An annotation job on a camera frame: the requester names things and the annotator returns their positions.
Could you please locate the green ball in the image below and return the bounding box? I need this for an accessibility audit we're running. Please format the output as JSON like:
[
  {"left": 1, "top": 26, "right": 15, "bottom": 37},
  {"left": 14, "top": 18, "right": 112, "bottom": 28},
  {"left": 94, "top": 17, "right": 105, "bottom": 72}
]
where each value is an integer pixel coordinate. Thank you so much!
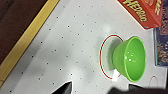
[{"left": 111, "top": 35, "right": 147, "bottom": 84}]

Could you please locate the yellow wooden gaming table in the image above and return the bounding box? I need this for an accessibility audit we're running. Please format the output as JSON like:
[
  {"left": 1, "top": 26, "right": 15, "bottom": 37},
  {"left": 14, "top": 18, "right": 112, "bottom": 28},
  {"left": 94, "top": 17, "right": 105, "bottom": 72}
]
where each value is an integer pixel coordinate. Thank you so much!
[{"left": 0, "top": 0, "right": 168, "bottom": 94}]

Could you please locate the orange red game box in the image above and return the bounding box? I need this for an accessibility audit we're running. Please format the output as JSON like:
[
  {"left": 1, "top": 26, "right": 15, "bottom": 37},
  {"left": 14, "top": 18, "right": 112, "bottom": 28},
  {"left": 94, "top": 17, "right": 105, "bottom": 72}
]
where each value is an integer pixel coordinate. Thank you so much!
[{"left": 116, "top": 0, "right": 168, "bottom": 31}]

